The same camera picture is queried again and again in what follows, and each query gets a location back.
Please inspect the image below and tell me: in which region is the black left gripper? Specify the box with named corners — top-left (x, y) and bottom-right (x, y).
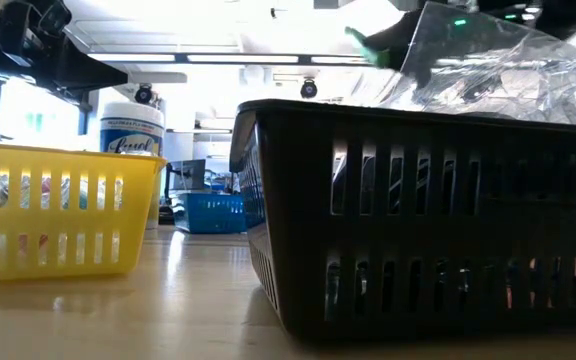
top-left (0, 0), bottom-right (130, 104)

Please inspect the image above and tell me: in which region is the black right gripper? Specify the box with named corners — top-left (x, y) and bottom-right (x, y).
top-left (367, 0), bottom-right (544, 89)

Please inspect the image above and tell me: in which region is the black hair ties bag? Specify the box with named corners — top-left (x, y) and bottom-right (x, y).
top-left (357, 2), bottom-right (576, 127)

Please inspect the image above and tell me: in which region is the Lysol wipes canister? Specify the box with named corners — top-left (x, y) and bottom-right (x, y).
top-left (99, 101), bottom-right (166, 230)

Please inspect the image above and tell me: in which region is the grey background monitor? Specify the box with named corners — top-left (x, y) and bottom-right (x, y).
top-left (169, 158), bottom-right (208, 193)

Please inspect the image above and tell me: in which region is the yellow slotted plastic basket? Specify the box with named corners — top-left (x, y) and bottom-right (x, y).
top-left (0, 143), bottom-right (168, 283)

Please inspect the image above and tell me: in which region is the blue slotted plastic basket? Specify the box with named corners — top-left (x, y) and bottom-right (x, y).
top-left (171, 191), bottom-right (248, 235)

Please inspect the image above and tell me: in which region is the black slotted plastic basket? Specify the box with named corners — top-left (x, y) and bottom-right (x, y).
top-left (228, 98), bottom-right (576, 346)

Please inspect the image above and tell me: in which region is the black round camera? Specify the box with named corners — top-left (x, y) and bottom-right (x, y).
top-left (299, 75), bottom-right (319, 100)
top-left (134, 83), bottom-right (162, 107)

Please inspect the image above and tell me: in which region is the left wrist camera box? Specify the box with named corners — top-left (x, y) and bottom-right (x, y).
top-left (15, 0), bottom-right (73, 47)

